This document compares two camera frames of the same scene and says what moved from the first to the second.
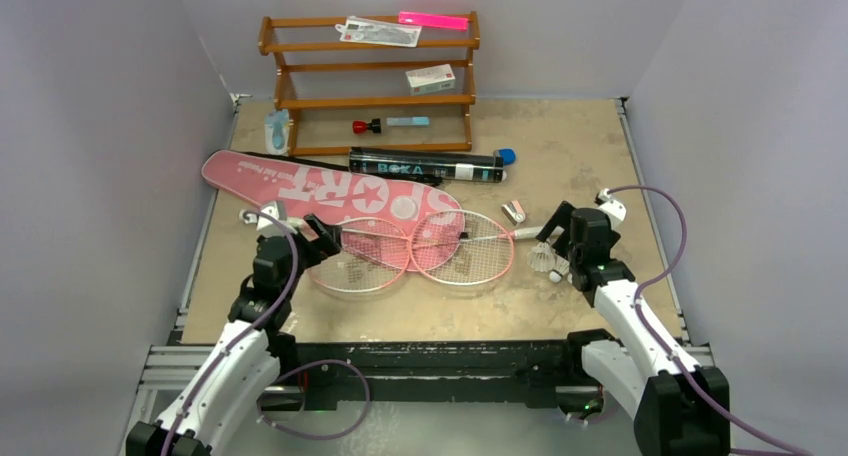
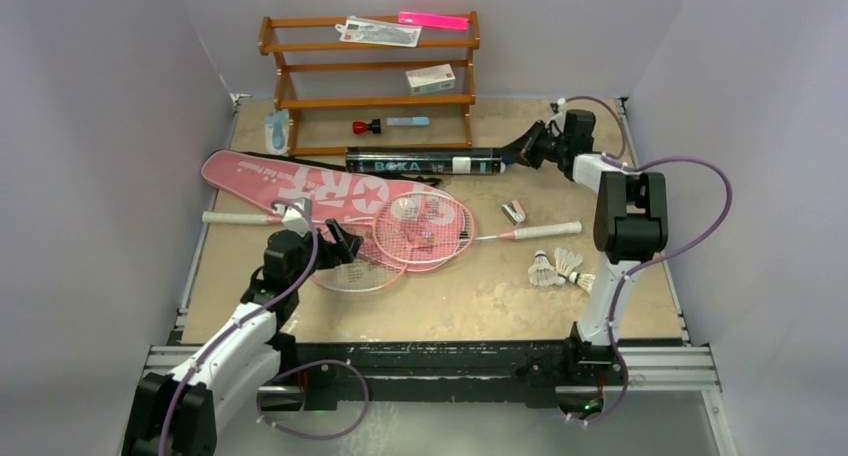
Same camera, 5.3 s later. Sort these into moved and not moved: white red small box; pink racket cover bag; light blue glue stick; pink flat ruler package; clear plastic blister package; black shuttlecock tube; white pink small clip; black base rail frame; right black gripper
Moved: right black gripper
Not moved: clear plastic blister package; white red small box; pink racket cover bag; white pink small clip; light blue glue stick; black base rail frame; black shuttlecock tube; pink flat ruler package
